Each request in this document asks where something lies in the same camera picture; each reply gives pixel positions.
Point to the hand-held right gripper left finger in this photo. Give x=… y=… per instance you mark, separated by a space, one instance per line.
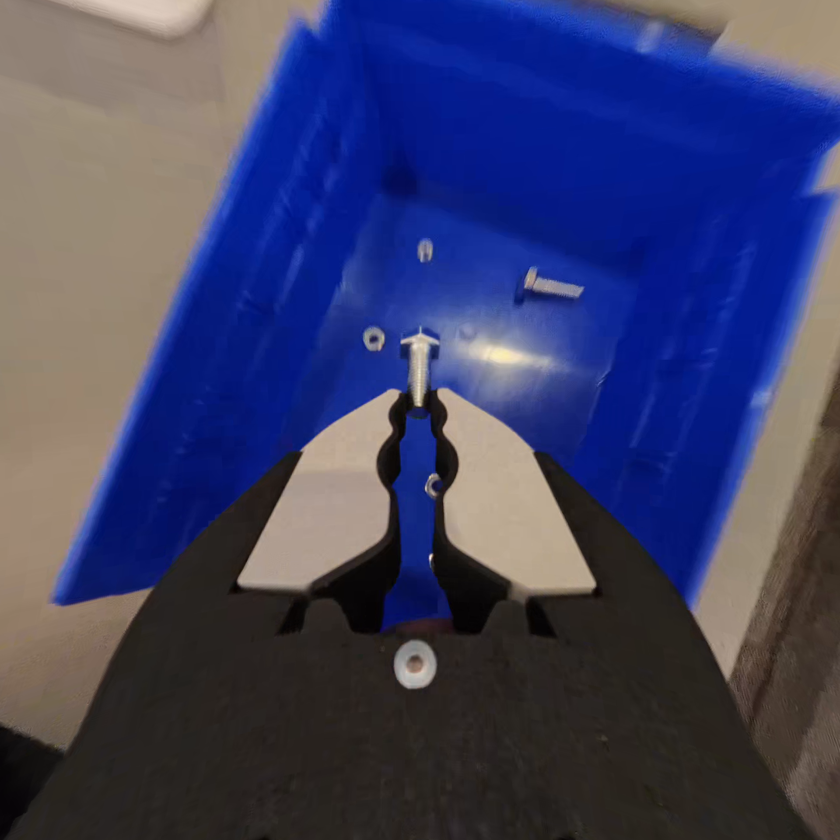
x=322 y=519

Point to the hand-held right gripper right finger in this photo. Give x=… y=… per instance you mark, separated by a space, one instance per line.
x=519 y=519

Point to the silver hex nut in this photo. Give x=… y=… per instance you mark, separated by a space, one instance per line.
x=433 y=487
x=425 y=250

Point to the silver bolt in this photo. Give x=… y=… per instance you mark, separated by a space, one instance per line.
x=418 y=370
x=374 y=339
x=551 y=285

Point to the blue plastic bin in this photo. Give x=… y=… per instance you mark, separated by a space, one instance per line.
x=263 y=328

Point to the grey desk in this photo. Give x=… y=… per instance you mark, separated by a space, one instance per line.
x=79 y=328

